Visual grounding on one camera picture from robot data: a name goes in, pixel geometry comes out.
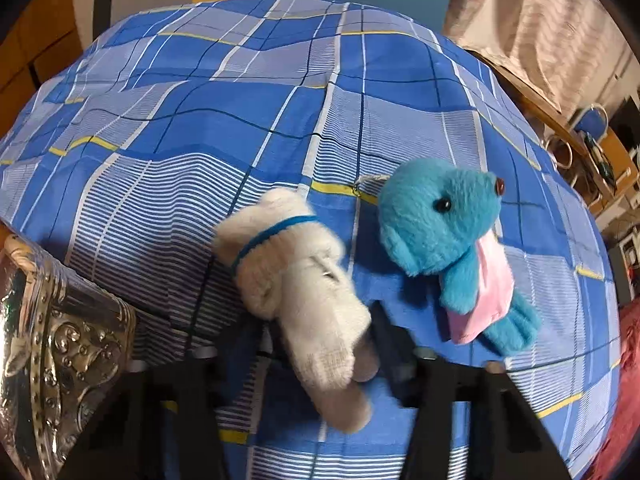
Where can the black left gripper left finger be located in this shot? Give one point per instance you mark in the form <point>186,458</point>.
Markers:
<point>226,362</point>

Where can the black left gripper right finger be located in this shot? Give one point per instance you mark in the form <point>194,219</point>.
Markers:
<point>417,376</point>

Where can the blue plush toy pink scarf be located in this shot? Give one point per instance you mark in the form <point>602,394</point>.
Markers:
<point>437,219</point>

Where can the gold metallic tin box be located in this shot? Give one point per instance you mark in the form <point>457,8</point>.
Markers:
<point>64,343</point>

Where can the blue plaid tablecloth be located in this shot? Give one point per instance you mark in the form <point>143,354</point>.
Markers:
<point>123,164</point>

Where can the wooden side table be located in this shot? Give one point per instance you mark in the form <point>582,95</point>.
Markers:
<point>602,175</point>

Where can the blue folding chair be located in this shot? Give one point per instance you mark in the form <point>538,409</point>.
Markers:
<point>590,124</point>

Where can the beige curtain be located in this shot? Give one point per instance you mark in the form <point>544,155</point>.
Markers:
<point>567,51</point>

